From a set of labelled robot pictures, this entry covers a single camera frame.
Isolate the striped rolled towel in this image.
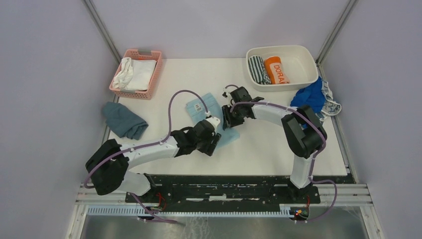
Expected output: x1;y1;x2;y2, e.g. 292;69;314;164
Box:
248;55;271;85

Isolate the white plastic tub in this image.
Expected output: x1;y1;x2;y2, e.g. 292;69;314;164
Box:
246;45;319;92

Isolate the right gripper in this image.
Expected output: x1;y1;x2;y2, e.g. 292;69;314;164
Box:
222;103;245;129

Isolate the patterned white blue cloth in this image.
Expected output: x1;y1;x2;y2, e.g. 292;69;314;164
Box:
320;80;342;117

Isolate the light blue towel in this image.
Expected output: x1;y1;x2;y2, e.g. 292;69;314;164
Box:
185;93;240;150

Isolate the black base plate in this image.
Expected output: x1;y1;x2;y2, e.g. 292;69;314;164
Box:
139;175;321;212

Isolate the dark blue towel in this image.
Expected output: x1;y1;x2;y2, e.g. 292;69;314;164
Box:
290;77;325;114

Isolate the white crumpled cloth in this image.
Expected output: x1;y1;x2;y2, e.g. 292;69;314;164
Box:
112;57;134;89

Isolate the white folded towel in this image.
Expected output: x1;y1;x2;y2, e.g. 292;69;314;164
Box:
125;60;157;91

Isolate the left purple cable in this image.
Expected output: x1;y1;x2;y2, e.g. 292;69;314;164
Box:
83;90;211;190

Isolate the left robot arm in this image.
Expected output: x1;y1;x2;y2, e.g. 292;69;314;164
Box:
86;117;221;203

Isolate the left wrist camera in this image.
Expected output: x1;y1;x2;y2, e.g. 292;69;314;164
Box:
206;116;221;128

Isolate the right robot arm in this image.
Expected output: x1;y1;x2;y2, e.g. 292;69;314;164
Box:
221;86;327;203

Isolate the grey-blue towel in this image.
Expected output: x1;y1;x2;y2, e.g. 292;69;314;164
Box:
102;102;149;140

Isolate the orange rolled towel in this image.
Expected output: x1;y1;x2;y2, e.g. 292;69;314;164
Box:
264;56;290;85

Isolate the pink plastic basket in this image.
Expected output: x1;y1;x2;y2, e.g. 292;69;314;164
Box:
109;49;163;100

